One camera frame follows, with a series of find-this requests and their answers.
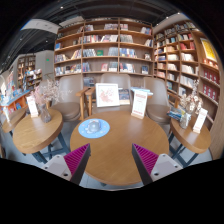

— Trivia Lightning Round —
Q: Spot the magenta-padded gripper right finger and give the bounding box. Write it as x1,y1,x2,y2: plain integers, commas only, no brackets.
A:
131,143,184,186

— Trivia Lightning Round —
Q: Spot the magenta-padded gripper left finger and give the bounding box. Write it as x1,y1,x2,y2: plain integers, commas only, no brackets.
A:
40,143,92,186

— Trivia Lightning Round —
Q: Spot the round blue mouse pad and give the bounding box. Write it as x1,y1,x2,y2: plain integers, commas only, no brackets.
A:
77,118,111,139

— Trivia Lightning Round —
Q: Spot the round wooden side table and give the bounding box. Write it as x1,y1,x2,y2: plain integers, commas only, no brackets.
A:
169,114,213,168
12,108,71,164
1,106,29,134

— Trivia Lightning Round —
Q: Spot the beige armchair with wooden arms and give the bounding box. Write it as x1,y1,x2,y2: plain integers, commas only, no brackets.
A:
143,77,173,126
51,74,89,123
84,73,134,116

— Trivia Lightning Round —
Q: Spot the stack of books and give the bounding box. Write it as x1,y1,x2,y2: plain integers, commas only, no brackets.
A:
166,107,184,122

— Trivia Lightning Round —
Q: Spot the glass vase with dried flowers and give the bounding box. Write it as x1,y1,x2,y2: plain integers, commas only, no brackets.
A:
178,79,204,130
31,79,73,124

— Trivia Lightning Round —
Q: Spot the white sign on wooden base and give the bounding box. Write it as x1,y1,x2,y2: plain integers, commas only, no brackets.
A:
130,90,149,120

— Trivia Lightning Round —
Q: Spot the small white table sign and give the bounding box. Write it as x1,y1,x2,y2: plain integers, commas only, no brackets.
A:
25,95,40,119
192,107,209,134

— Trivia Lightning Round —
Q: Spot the dark upright book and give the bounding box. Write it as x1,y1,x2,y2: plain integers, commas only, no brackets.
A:
118,88,132,106

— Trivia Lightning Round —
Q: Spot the teal book stack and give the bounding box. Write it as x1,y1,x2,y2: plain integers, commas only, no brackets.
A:
130,86,154,97

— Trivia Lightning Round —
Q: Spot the white framed picture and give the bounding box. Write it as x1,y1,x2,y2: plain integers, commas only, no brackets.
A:
95,82,121,108

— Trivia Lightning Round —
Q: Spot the orange book display table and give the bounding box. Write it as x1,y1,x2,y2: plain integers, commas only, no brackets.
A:
0,71,31,116

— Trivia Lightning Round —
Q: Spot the angled wooden bookshelf unit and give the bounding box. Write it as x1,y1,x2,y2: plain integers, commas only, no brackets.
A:
152,20,223,134

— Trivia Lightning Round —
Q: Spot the distant wooden bookshelf unit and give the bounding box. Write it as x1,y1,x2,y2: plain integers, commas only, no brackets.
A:
16,53,44,91

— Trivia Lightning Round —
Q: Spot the wide wooden bookshelf unit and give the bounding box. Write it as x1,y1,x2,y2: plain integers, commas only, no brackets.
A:
53,17,155,88

